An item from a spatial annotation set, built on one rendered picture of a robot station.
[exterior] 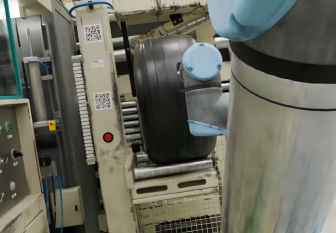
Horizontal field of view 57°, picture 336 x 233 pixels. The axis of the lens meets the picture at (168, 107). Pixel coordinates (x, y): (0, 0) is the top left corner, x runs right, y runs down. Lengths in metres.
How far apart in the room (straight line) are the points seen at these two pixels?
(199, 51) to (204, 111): 0.14
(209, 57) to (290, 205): 0.48
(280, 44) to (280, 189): 0.13
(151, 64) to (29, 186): 0.66
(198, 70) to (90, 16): 0.79
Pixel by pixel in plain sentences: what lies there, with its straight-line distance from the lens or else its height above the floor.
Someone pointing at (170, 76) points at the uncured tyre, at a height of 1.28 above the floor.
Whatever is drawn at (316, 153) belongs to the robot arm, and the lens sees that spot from 0.25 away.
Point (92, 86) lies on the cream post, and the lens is 1.37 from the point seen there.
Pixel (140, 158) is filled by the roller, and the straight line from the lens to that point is 1.58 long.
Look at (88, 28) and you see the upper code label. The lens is 1.40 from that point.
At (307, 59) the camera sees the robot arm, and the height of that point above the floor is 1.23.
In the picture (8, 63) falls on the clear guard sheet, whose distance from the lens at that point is 1.26.
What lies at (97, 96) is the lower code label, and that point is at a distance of 1.36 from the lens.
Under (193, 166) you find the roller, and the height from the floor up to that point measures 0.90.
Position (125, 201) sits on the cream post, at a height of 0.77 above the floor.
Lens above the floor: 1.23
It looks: 3 degrees down
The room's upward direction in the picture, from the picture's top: 8 degrees counter-clockwise
